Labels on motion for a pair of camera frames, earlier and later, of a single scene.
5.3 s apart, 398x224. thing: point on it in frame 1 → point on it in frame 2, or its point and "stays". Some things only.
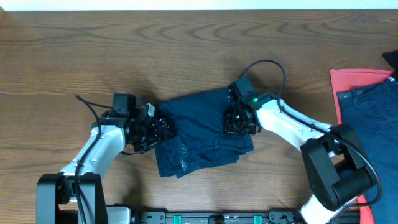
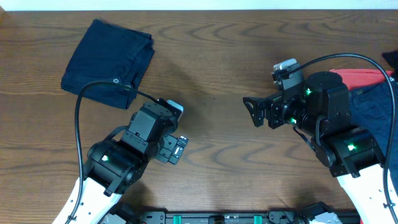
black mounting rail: (346, 216) stays
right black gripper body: (235, 123) → (277, 111)
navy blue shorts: (199, 140) → (107, 52)
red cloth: (344, 79) stays
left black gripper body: (160, 132) → (170, 149)
